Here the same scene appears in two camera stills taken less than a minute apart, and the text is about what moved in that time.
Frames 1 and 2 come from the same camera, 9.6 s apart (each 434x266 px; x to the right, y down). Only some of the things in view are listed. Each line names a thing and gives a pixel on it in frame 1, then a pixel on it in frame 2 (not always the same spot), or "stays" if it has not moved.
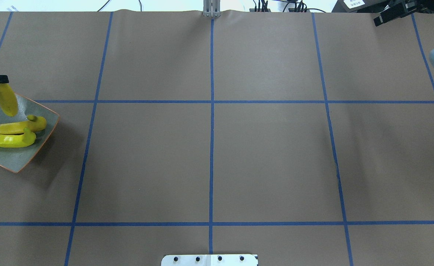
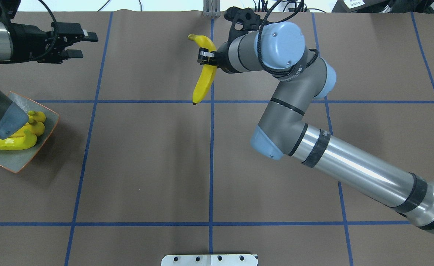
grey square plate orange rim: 17,159 stays
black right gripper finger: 400,10 → 203,60
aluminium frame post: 211,8 stays
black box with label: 361,6 stays
